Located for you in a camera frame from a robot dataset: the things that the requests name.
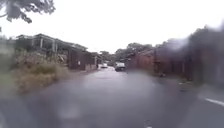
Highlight white car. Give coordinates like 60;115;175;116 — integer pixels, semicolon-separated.
100;62;109;69

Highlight row of trees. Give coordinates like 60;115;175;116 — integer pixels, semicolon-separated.
98;42;158;65

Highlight grey asphalt road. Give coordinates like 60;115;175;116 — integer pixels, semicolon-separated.
0;66;224;128

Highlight long dark shed building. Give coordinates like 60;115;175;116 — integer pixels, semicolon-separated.
14;32;104;72

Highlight overgrown grass and bushes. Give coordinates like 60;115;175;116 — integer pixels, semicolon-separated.
0;46;72;96

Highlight overhanging tree branches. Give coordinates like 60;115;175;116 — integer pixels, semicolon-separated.
0;0;57;24

